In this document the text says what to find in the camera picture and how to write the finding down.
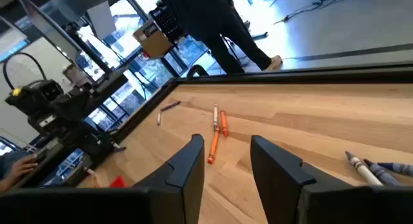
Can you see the red plastic basket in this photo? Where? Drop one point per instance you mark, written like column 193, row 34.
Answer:
column 118, row 182

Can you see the grey flat panel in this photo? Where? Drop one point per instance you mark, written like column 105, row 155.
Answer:
column 48, row 27

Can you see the person's hand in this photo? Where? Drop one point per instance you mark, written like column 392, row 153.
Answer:
column 19, row 169

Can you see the white sheet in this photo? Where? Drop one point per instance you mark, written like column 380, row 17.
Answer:
column 101, row 20

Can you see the cardboard box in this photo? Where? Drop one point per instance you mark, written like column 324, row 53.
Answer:
column 155, row 40

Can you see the person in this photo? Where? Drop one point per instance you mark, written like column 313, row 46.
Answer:
column 8, row 159
column 219, row 30

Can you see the pale pink crayon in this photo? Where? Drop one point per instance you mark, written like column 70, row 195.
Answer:
column 158, row 119

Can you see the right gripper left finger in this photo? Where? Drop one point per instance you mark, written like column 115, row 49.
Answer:
column 180, row 185

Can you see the black crate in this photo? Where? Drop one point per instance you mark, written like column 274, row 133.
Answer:
column 166, row 22

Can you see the grey crayon white wrapper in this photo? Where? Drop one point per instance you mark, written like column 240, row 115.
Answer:
column 363, row 168

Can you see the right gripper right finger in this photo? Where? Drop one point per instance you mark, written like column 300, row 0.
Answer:
column 280, row 191

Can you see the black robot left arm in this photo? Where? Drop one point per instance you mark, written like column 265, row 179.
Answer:
column 64, row 104

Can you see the orange crayon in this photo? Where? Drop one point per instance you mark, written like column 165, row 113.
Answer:
column 213, row 146
column 224, row 122

